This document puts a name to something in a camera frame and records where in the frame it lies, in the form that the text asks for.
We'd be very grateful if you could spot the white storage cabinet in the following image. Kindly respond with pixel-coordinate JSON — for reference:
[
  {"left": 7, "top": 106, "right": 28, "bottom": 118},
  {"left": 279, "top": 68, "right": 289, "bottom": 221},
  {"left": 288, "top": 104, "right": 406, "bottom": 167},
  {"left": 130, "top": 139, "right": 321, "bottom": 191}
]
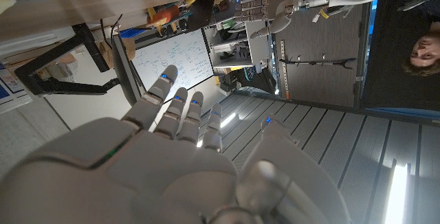
[{"left": 202, "top": 19, "right": 272, "bottom": 69}]

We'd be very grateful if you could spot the pale yellow sponge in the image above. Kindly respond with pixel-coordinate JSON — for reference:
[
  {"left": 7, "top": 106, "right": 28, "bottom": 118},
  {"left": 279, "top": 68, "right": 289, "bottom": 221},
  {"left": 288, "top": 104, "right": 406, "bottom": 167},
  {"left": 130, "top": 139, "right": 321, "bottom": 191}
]
[{"left": 0, "top": 0, "right": 17, "bottom": 15}]

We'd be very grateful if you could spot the black reacher grabber tool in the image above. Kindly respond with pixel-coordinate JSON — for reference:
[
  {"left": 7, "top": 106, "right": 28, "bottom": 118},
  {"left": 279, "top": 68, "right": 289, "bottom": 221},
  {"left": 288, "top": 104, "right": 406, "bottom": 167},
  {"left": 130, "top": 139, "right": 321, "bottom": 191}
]
[{"left": 278, "top": 56, "right": 358, "bottom": 70}]

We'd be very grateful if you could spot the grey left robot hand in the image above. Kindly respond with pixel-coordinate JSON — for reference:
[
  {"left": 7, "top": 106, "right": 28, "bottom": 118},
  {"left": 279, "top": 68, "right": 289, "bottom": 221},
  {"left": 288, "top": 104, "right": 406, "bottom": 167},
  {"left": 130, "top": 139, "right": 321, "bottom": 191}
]
[{"left": 233, "top": 0, "right": 305, "bottom": 40}]

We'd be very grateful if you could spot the large flat monitor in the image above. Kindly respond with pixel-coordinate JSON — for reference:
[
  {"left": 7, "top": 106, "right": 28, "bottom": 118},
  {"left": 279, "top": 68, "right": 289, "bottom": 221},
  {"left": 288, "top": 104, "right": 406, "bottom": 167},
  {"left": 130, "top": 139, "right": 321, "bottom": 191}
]
[{"left": 111, "top": 33, "right": 142, "bottom": 107}]

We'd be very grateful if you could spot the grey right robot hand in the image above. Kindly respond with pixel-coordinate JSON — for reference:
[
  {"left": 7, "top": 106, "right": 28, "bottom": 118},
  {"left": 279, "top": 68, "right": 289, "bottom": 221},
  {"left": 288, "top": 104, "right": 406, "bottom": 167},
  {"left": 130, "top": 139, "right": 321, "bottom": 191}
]
[{"left": 0, "top": 64, "right": 351, "bottom": 224}]

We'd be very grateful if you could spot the whiteboard with writing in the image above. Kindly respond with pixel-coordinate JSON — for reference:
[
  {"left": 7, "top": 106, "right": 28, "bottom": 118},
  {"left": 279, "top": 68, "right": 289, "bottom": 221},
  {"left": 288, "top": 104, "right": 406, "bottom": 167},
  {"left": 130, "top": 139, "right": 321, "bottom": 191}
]
[{"left": 131, "top": 27, "right": 215, "bottom": 103}]

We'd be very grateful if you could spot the ceiling light strip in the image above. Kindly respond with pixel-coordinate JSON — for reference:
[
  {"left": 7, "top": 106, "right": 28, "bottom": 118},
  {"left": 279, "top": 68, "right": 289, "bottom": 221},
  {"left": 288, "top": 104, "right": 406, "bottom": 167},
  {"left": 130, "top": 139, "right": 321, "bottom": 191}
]
[
  {"left": 383, "top": 164, "right": 410, "bottom": 224},
  {"left": 196, "top": 112, "right": 238, "bottom": 148}
]

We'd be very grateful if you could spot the person in dark clothes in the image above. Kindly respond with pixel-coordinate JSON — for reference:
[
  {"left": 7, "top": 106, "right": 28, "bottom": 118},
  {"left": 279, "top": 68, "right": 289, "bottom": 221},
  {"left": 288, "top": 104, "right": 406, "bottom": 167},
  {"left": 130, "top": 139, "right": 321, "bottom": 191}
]
[{"left": 400, "top": 0, "right": 440, "bottom": 79}]

